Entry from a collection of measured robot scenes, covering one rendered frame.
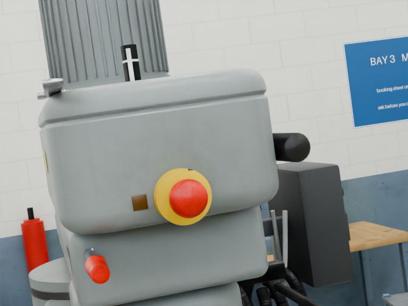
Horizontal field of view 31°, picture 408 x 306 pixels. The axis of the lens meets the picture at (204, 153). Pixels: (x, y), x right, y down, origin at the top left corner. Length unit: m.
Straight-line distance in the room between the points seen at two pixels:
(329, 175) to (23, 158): 4.04
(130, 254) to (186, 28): 4.53
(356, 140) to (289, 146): 4.88
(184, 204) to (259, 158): 0.12
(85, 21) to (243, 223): 0.44
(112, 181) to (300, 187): 0.56
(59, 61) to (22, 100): 4.00
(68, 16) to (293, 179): 0.47
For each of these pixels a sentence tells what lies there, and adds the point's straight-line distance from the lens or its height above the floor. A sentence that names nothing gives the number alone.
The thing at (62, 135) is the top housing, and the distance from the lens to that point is 0.80.
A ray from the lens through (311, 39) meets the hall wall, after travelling 5.64.
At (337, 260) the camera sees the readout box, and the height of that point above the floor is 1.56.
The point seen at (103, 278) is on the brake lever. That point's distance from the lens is 0.75.
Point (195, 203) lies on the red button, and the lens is 0.75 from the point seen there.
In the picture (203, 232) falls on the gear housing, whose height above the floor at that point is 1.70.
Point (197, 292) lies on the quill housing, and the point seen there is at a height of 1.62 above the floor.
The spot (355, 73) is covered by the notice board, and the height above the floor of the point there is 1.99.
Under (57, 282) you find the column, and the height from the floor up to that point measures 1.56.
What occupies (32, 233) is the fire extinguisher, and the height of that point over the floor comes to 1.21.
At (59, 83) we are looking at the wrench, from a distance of 0.72.
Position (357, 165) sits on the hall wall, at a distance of 5.75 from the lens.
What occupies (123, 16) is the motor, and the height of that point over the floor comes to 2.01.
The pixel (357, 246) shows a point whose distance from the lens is 4.89.
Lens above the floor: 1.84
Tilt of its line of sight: 3 degrees down
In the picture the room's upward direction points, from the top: 8 degrees counter-clockwise
